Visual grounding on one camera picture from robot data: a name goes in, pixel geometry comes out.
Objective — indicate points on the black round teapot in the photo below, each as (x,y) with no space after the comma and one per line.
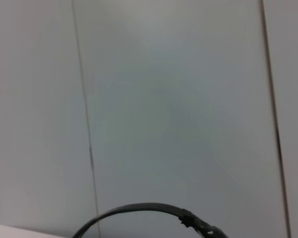
(144,207)

